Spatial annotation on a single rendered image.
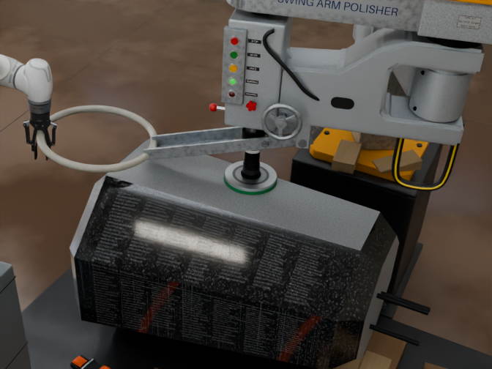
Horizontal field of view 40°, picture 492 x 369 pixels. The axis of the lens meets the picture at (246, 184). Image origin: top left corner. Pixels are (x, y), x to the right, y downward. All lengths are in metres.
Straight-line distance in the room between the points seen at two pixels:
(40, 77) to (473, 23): 1.56
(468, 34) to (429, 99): 0.28
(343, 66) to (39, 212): 2.28
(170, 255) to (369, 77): 1.00
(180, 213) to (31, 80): 0.76
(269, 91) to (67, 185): 2.14
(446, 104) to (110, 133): 2.88
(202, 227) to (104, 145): 2.16
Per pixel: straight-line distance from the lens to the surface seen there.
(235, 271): 2.58
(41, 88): 2.75
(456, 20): 2.32
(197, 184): 2.76
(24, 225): 4.05
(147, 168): 2.86
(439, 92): 2.45
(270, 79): 2.44
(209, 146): 2.68
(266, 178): 2.77
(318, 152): 3.21
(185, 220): 2.66
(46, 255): 3.82
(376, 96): 2.44
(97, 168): 2.69
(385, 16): 2.32
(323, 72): 2.42
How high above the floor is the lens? 2.44
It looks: 35 degrees down
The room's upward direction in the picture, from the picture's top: 4 degrees clockwise
